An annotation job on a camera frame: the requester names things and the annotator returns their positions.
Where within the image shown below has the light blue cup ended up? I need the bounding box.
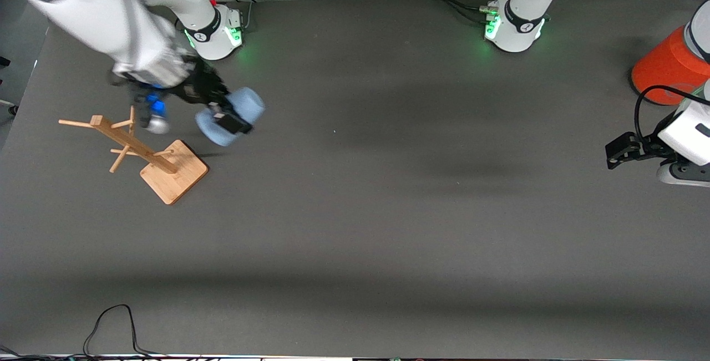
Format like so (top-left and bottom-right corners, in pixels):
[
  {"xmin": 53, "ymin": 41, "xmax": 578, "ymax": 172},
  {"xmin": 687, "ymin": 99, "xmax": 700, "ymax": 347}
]
[{"xmin": 195, "ymin": 87, "xmax": 266, "ymax": 147}]

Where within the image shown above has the wooden cup rack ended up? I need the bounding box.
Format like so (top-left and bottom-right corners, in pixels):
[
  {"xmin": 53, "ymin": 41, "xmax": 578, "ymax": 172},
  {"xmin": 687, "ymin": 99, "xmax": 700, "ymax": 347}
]
[{"xmin": 59, "ymin": 106, "xmax": 209, "ymax": 205}]

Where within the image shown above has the orange can with grey lid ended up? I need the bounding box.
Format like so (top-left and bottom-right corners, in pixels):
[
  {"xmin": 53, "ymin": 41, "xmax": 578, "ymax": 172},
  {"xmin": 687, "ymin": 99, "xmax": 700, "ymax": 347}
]
[{"xmin": 631, "ymin": 26, "xmax": 710, "ymax": 105}]

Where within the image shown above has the grey base mounting plate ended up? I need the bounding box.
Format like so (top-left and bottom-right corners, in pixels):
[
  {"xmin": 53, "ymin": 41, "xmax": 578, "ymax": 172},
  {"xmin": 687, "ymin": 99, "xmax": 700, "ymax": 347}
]
[{"xmin": 222, "ymin": 2, "xmax": 257, "ymax": 33}]

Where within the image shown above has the dark grey table cloth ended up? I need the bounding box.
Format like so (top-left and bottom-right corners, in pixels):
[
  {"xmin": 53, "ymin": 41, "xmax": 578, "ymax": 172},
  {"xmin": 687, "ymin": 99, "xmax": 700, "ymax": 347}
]
[{"xmin": 0, "ymin": 0, "xmax": 710, "ymax": 359}]

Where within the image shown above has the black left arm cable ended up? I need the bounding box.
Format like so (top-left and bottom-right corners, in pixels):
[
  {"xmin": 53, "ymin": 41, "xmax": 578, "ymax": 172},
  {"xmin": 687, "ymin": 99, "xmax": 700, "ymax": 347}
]
[{"xmin": 634, "ymin": 85, "xmax": 710, "ymax": 141}]

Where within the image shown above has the looping black cable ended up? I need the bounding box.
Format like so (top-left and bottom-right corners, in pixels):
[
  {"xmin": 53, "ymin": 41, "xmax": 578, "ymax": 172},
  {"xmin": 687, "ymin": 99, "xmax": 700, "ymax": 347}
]
[{"xmin": 83, "ymin": 304, "xmax": 173, "ymax": 359}]

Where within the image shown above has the black cable bundle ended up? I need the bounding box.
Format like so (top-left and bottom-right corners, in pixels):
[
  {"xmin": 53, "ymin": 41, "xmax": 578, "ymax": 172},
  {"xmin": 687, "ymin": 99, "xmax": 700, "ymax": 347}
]
[{"xmin": 0, "ymin": 344, "xmax": 84, "ymax": 361}]

